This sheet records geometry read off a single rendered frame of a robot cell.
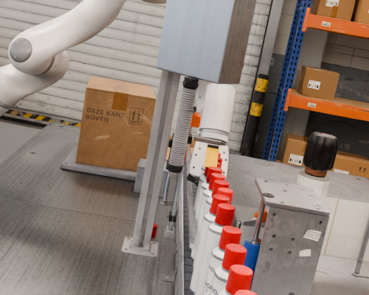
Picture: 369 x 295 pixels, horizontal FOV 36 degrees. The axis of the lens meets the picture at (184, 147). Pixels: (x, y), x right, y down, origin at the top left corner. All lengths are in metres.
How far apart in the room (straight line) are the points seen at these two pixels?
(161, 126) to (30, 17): 4.80
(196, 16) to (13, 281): 0.67
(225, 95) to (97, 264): 0.56
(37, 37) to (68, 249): 0.64
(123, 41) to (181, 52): 4.58
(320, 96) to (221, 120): 3.67
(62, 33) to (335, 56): 4.47
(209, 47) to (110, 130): 0.83
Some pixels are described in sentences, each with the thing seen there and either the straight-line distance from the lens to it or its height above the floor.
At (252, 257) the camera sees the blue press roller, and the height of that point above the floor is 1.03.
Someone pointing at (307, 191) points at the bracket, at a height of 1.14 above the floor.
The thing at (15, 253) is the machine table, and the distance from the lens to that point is 1.33.
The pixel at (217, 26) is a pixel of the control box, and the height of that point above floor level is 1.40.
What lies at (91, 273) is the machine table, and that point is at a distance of 1.28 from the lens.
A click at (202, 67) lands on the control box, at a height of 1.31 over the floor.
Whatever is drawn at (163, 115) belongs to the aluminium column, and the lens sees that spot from 1.33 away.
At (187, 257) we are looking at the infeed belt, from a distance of 1.31.
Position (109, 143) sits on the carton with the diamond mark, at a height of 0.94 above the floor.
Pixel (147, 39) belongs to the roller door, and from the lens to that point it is 5.75.
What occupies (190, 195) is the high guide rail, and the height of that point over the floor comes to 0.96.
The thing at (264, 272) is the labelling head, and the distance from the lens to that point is 0.98.
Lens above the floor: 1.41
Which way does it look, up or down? 13 degrees down
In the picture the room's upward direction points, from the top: 11 degrees clockwise
